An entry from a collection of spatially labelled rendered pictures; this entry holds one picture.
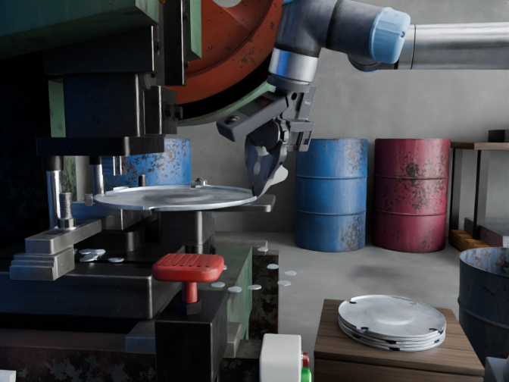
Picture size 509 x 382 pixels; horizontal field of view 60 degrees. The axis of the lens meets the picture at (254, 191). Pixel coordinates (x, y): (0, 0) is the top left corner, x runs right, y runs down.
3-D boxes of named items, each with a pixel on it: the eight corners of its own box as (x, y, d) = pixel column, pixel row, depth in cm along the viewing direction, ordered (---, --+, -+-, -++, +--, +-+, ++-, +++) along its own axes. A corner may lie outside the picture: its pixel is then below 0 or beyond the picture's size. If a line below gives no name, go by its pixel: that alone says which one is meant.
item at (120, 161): (129, 173, 83) (128, 153, 83) (118, 175, 78) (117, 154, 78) (113, 173, 83) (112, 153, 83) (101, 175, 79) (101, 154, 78)
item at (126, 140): (167, 164, 90) (166, 136, 89) (129, 171, 70) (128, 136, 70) (91, 164, 92) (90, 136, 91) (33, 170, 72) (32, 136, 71)
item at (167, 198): (263, 189, 93) (263, 186, 93) (248, 213, 64) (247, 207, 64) (131, 188, 96) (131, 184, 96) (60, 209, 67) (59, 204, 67)
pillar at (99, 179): (107, 211, 92) (104, 144, 90) (102, 214, 90) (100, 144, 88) (97, 211, 92) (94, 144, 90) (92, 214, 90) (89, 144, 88)
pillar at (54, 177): (66, 228, 76) (61, 145, 74) (59, 230, 73) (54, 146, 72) (54, 227, 76) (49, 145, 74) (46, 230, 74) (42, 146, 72)
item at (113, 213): (151, 214, 89) (151, 192, 88) (122, 230, 74) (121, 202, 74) (108, 214, 90) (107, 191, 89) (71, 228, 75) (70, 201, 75)
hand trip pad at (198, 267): (226, 317, 50) (226, 252, 49) (217, 342, 44) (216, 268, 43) (167, 315, 51) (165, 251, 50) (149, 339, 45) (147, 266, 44)
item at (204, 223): (275, 259, 87) (276, 192, 85) (270, 283, 73) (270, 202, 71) (151, 256, 89) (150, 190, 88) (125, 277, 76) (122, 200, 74)
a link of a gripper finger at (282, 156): (279, 182, 75) (292, 132, 72) (273, 183, 74) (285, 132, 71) (261, 171, 78) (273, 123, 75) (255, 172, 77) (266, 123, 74)
